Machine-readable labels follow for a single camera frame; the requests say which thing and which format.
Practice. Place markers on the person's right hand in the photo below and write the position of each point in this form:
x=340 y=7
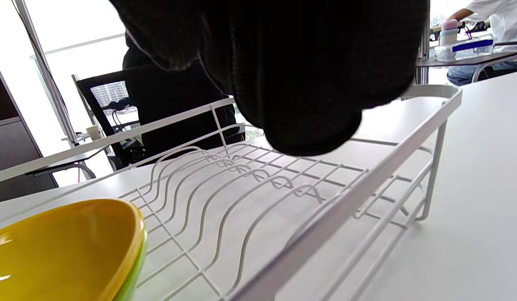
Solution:
x=283 y=62

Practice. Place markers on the green plastic bowl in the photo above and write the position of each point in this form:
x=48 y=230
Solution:
x=137 y=267

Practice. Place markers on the yellow plastic bowl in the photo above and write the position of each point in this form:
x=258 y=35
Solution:
x=53 y=251

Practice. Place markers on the pink capped bottle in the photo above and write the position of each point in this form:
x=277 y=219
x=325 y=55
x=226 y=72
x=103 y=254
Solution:
x=448 y=31

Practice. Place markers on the dark table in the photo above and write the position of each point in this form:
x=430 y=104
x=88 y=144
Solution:
x=471 y=59
x=66 y=164

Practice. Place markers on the clear container blue lid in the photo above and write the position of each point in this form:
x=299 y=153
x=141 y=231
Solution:
x=471 y=47

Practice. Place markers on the black mesh office chair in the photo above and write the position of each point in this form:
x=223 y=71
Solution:
x=83 y=88

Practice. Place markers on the white paper cup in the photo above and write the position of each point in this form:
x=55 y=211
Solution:
x=94 y=133

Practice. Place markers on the dark top side table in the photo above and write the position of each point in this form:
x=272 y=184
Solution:
x=66 y=164

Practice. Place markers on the dark wooden cabinet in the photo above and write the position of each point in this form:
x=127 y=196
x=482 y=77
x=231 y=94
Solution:
x=7 y=146

